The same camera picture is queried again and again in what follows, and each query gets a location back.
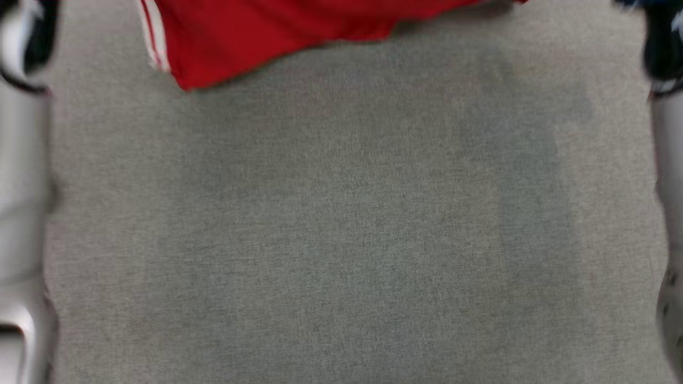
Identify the grey fabric padded surface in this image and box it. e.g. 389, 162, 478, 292
43, 0, 674, 384

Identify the red white jersey with number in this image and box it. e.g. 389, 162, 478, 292
136, 0, 529, 91

